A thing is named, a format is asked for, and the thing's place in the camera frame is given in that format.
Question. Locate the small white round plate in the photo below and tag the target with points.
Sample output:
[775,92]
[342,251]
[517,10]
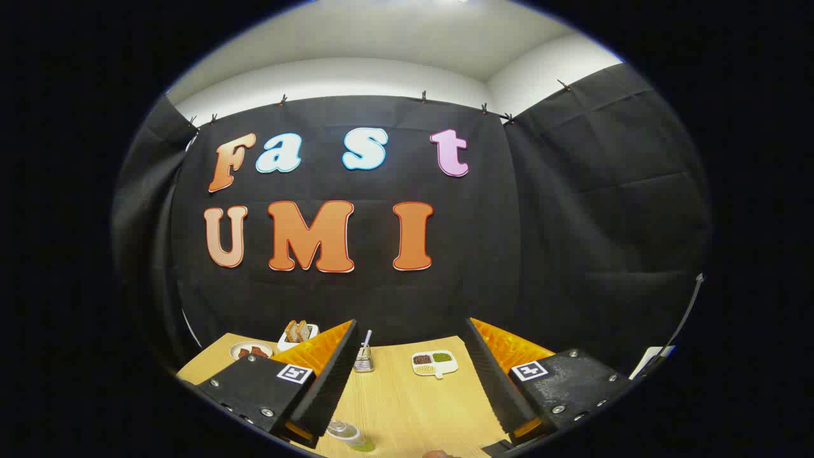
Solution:
[236,346]

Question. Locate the metal mesh holder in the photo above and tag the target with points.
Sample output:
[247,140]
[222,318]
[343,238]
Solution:
[364,362]

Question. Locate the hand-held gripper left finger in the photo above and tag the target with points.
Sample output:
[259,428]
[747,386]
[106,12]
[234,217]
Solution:
[331,381]

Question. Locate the white divided grain dish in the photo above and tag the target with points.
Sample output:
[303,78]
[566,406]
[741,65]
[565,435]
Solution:
[445,367]

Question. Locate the striped drinking straw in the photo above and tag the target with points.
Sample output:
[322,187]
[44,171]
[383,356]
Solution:
[367,338]

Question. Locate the wooden table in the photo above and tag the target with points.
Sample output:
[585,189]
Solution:
[407,407]

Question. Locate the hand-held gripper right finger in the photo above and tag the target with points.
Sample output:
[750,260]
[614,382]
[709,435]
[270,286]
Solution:
[493,381]

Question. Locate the clear juice bottle green base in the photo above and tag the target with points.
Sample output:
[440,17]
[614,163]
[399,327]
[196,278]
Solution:
[348,435]

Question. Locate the brown toast slice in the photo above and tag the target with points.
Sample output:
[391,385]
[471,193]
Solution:
[292,332]
[303,330]

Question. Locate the white toaster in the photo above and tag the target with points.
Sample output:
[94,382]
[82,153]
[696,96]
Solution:
[284,343]

